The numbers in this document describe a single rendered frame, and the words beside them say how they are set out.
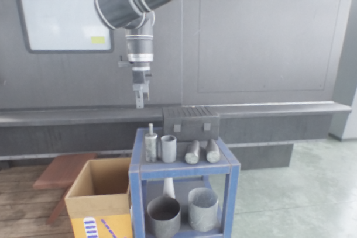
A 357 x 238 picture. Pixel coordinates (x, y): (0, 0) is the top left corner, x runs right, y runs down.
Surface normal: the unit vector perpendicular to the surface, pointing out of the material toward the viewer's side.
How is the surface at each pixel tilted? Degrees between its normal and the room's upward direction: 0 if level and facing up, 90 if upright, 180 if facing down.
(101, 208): 90
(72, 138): 90
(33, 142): 90
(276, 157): 90
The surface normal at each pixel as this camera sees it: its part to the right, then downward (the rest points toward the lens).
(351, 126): 0.12, 0.33
